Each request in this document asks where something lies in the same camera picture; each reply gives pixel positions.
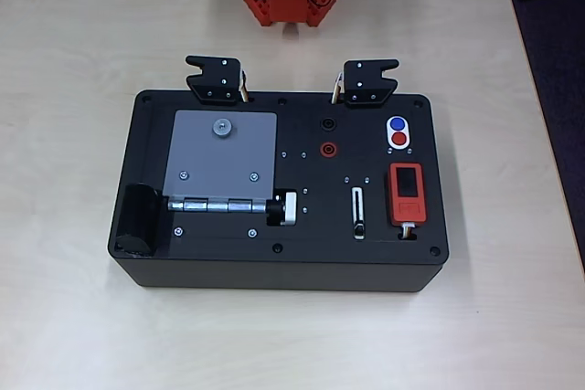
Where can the white hinge sensor block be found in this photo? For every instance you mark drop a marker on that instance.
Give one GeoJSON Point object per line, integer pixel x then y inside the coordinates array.
{"type": "Point", "coordinates": [289, 209]}

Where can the red display module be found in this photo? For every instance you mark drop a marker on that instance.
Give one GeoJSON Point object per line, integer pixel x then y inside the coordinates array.
{"type": "Point", "coordinates": [409, 209]}

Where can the white button housing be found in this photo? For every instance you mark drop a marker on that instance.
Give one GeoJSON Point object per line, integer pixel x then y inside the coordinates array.
{"type": "Point", "coordinates": [388, 134]}

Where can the grey hinged door plate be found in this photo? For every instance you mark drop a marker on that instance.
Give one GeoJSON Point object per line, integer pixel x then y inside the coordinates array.
{"type": "Point", "coordinates": [219, 157]}

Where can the black task board box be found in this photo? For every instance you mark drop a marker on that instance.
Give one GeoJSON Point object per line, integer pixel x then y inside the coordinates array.
{"type": "Point", "coordinates": [320, 266]}

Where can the black rounded probe holder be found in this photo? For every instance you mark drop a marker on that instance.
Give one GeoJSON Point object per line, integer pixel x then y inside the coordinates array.
{"type": "Point", "coordinates": [137, 221]}

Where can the red banana socket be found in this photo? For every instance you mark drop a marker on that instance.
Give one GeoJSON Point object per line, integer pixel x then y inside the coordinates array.
{"type": "Point", "coordinates": [329, 149]}

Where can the red round button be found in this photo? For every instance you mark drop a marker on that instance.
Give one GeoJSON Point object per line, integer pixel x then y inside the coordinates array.
{"type": "Point", "coordinates": [400, 138]}

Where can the silver metal door hinge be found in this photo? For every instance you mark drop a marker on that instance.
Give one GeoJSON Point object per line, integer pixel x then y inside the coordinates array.
{"type": "Point", "coordinates": [215, 205]}

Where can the black banana socket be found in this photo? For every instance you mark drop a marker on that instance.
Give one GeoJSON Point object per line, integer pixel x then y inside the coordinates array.
{"type": "Point", "coordinates": [328, 123]}

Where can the black knob with white line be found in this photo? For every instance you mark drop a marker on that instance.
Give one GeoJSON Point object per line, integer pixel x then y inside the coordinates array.
{"type": "Point", "coordinates": [359, 228]}

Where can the round grey door knob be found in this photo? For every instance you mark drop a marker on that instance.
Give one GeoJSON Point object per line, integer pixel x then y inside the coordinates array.
{"type": "Point", "coordinates": [222, 127]}

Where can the blue round button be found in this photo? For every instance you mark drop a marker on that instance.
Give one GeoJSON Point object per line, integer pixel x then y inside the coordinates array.
{"type": "Point", "coordinates": [397, 123]}

